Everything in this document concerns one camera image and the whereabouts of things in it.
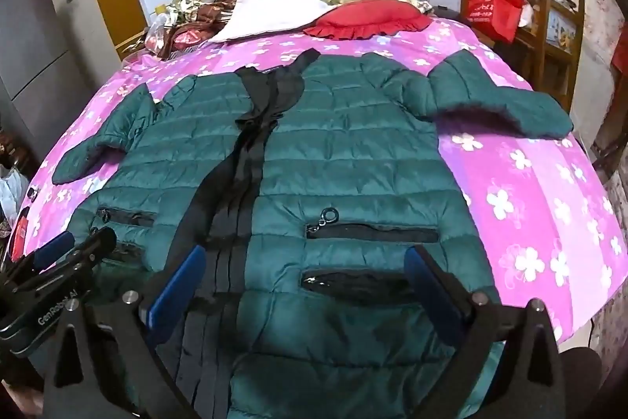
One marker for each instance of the pink floral bedsheet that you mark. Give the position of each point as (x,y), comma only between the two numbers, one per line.
(530,203)

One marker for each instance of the clear plastic bag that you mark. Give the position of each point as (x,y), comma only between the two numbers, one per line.
(157,31)

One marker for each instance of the red plastic bag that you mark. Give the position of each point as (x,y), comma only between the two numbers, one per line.
(490,6)

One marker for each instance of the green puffer jacket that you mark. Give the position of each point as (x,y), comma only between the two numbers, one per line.
(343,154)

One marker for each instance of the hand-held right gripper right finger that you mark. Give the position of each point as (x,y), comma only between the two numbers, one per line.
(431,296)

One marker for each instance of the wooden chair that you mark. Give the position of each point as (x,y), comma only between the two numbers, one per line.
(544,55)

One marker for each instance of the grey refrigerator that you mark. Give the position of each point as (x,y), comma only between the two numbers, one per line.
(39,55)

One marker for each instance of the red ruffled pillow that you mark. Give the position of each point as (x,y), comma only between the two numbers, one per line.
(368,19)

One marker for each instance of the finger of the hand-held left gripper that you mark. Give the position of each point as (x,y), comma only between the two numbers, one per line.
(94,244)
(53,248)

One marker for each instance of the red packet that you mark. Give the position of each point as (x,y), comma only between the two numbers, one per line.
(19,235)

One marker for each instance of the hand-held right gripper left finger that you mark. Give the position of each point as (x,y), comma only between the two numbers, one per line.
(180,284)

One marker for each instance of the white pillow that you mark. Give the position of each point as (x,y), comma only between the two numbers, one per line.
(265,19)

